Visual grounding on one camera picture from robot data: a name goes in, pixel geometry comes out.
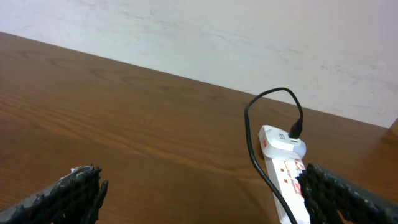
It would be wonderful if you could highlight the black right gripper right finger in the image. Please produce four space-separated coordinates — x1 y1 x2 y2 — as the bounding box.
297 164 397 224

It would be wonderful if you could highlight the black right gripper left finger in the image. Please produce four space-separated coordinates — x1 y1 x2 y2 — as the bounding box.
1 164 108 224

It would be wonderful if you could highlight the white power strip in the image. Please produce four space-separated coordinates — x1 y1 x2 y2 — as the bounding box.
258 125 310 223

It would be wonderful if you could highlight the black USB charger cable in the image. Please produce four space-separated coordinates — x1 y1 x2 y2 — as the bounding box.
243 87 304 224

